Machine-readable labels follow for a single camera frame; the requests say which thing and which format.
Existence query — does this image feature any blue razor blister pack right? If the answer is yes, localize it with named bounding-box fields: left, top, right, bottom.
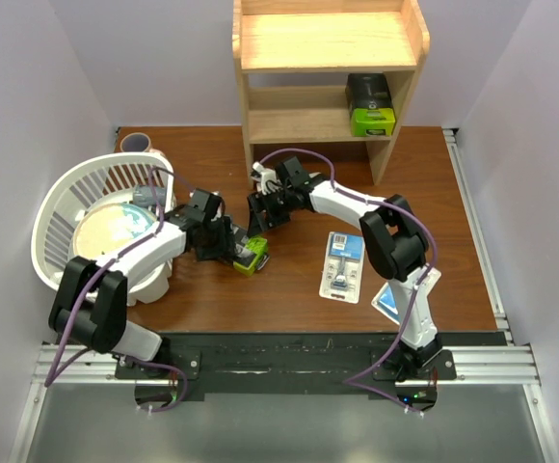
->
left=371, top=268, right=441, bottom=325

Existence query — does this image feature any white plastic slatted basket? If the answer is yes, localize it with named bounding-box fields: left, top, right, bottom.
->
left=31, top=152, right=173, bottom=290

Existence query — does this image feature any cream and teal plate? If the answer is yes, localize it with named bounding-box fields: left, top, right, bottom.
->
left=68, top=203, right=157, bottom=259

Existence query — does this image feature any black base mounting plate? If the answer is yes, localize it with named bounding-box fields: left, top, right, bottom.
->
left=114, top=331, right=458, bottom=406

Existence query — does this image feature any white bowl under basket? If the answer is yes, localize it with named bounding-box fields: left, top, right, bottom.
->
left=127, top=260, right=173, bottom=307

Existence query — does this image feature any wooden two-tier shelf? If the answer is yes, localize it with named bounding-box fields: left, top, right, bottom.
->
left=232, top=1, right=431, bottom=183

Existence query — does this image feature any purple and pink mug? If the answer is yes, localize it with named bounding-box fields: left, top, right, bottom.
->
left=120, top=132, right=152, bottom=152

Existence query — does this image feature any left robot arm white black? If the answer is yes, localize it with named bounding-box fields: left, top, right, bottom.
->
left=49, top=189, right=235, bottom=378

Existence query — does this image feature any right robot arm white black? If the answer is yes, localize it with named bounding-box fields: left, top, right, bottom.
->
left=248, top=156, right=441, bottom=384

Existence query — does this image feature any aluminium frame rail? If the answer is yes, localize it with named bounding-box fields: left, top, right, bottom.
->
left=28, top=146, right=553, bottom=462

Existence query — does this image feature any blue razor blister pack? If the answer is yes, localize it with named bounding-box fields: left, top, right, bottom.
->
left=371, top=268, right=441, bottom=325
left=319, top=231, right=365, bottom=304

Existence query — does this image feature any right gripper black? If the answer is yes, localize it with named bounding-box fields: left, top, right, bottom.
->
left=247, top=188, right=296, bottom=238

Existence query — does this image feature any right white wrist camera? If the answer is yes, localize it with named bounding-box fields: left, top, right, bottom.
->
left=251, top=162, right=280, bottom=195

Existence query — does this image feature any black green razor box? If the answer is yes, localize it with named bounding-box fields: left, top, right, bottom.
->
left=222, top=225, right=269, bottom=277
left=345, top=73, right=396, bottom=138

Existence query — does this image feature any blue razor blister pack centre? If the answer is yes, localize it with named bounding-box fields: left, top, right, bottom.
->
left=319, top=231, right=365, bottom=304

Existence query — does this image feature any grey cup in basket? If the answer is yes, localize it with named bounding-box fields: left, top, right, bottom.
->
left=131, top=185, right=167, bottom=208

